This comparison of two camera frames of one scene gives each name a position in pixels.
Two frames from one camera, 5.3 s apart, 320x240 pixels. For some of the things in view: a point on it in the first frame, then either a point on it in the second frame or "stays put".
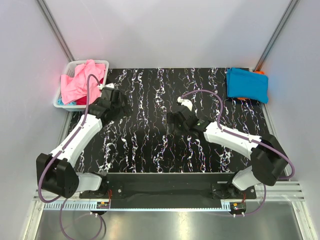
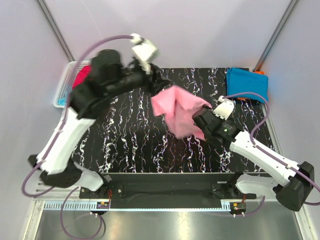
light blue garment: (60, 103) stays put
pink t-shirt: (75, 86) -> (179, 107)
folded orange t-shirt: (259, 72) stays put
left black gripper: (124, 110) -> (159, 81)
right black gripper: (171, 119) -> (221, 120)
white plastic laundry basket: (70, 68) stays put
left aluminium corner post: (55, 30) stays put
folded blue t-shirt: (244, 84) stays put
